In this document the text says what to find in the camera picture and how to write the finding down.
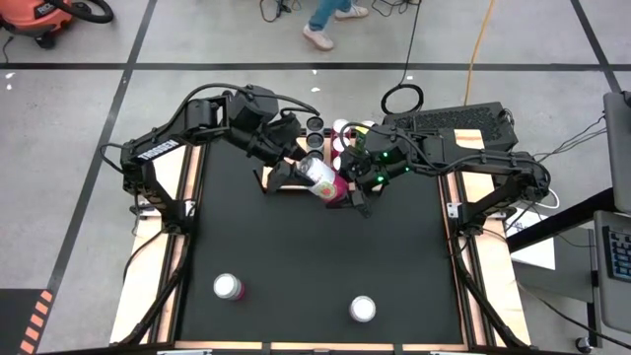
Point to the red Coca-Cola Star Wars can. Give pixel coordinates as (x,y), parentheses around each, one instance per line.
(337,145)

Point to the black perforated computer case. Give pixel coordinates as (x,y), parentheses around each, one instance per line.
(443,118)

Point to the person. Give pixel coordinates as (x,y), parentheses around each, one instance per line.
(320,20)

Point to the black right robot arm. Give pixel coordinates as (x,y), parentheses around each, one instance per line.
(493,158)

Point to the black mat with orange stripes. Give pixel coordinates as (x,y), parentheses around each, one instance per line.
(15,325)

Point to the green Sprite can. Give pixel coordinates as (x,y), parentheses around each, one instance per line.
(367,123)

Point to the orange shop vacuum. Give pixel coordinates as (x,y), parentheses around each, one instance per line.
(29,15)

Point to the pink and silver can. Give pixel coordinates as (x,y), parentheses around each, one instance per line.
(362,308)
(325,182)
(227,286)

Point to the black table mat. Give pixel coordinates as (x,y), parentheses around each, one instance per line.
(305,320)

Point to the yellow tag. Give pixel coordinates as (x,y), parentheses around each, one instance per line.
(362,130)

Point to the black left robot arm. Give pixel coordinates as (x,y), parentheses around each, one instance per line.
(153,153)

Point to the black caster wheel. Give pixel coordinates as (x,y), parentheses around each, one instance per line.
(583,344)

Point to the silver metal bracket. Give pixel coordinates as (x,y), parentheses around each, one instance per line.
(458,353)
(185,352)

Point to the grey keyboard console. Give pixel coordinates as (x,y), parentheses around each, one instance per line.
(604,296)

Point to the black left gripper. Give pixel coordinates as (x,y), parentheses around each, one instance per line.
(273,138)

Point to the wooden shelf with black legs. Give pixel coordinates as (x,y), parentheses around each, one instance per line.
(264,180)

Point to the black bar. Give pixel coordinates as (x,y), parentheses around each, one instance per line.
(557,224)

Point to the white paper sheet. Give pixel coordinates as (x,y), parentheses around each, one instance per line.
(535,251)

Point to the grey monitor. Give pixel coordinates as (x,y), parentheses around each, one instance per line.
(618,148)

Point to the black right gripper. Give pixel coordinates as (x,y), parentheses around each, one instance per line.
(384,158)

